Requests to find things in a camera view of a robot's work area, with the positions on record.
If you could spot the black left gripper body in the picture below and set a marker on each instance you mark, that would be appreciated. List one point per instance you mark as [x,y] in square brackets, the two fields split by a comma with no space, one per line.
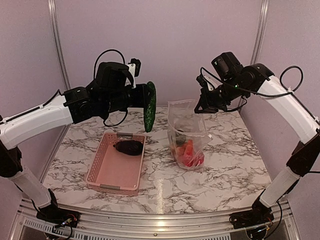
[118,100]

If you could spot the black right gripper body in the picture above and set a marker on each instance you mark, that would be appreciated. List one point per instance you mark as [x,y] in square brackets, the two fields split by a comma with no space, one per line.
[231,90]

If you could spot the green toy cucumber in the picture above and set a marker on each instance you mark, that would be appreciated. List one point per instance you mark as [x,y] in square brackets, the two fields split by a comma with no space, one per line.
[149,112]

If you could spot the clear zip top bag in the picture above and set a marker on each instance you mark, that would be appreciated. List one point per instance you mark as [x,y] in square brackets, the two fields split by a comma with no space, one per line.
[182,119]

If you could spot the pink perforated plastic basket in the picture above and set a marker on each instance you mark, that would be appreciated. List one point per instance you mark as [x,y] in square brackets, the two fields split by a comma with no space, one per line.
[115,172]

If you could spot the green toy avocado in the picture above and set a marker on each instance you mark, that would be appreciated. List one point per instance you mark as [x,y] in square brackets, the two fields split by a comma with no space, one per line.
[180,139]

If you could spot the red toy tomato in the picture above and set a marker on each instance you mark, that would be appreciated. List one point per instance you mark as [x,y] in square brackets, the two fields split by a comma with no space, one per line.
[194,162]

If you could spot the red lychee fruit bunch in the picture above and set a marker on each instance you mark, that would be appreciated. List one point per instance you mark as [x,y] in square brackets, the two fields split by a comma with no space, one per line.
[178,151]

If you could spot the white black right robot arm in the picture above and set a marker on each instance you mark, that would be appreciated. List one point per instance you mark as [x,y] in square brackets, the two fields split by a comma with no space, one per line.
[304,124]

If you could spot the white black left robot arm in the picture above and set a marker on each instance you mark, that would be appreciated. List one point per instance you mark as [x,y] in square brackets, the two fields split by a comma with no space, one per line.
[18,128]

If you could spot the dark purple toy eggplant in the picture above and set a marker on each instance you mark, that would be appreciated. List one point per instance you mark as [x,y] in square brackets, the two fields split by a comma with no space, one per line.
[129,147]

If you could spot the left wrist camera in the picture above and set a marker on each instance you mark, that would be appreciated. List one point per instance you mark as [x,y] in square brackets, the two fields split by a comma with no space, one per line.
[134,67]

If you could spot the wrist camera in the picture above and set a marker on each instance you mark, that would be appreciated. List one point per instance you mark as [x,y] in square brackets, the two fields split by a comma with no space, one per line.
[205,83]
[134,67]

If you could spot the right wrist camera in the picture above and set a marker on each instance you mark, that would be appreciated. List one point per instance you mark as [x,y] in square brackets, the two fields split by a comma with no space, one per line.
[205,83]

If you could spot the right aluminium corner post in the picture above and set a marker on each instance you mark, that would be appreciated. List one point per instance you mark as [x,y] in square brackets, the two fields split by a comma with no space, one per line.
[255,30]

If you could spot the aluminium corner post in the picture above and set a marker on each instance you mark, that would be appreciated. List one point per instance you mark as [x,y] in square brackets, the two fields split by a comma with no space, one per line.
[57,42]
[255,30]

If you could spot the left aluminium corner post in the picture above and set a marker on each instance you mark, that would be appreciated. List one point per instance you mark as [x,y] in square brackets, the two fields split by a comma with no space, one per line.
[57,42]

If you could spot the aluminium front frame rail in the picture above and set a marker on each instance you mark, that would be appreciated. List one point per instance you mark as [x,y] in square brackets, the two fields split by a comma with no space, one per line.
[108,225]

